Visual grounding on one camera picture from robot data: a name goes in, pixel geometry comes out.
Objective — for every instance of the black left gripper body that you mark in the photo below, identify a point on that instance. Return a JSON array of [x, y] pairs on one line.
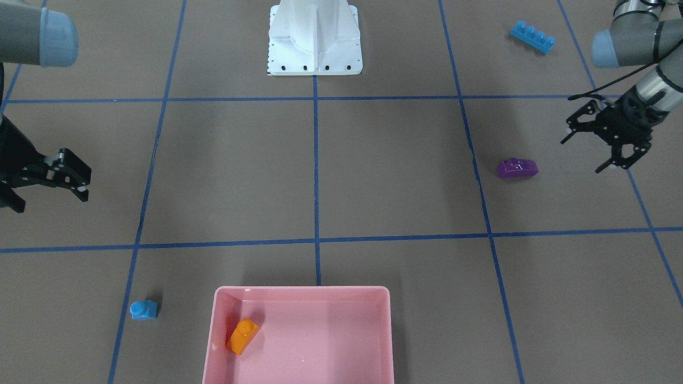
[[636, 116]]

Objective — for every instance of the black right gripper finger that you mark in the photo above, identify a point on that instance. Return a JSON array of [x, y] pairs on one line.
[[12, 200], [71, 173]]

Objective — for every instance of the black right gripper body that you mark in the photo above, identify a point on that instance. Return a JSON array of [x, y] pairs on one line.
[[16, 153]]

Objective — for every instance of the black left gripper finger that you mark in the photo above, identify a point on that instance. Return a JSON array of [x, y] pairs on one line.
[[586, 120], [617, 158]]

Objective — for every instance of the long blue toy block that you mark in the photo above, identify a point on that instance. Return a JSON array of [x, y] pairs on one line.
[[532, 37]]

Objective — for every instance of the purple toy block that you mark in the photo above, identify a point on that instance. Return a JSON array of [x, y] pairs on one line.
[[517, 168]]

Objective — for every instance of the orange toy block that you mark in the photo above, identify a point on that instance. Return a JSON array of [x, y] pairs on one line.
[[242, 336]]

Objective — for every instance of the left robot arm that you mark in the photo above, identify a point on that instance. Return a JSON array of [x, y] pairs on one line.
[[637, 37]]

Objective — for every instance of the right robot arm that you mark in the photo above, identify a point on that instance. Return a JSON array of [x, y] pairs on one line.
[[41, 37]]

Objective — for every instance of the pink plastic box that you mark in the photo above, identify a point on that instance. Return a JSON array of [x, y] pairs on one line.
[[309, 334]]

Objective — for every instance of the small blue toy block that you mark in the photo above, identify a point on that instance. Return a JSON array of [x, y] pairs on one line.
[[143, 310]]

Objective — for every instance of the brown table mat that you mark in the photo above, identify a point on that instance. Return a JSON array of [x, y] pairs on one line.
[[207, 172]]

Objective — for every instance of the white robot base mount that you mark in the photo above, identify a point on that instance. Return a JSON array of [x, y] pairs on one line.
[[314, 38]]

